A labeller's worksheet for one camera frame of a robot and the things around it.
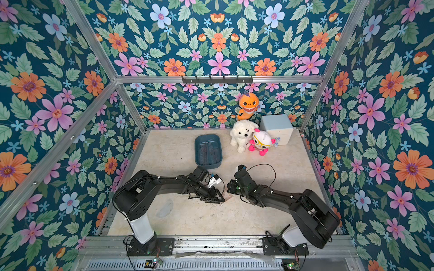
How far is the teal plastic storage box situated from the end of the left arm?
193 millimetres

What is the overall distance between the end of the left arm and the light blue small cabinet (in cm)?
46

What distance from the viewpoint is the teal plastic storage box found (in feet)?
3.37

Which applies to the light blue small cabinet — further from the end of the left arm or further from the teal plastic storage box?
the end of the left arm

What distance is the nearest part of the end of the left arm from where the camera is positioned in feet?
2.62

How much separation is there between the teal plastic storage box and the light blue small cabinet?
303 millimetres

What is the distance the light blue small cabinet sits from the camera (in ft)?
3.32

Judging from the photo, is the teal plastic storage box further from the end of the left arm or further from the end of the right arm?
the end of the right arm
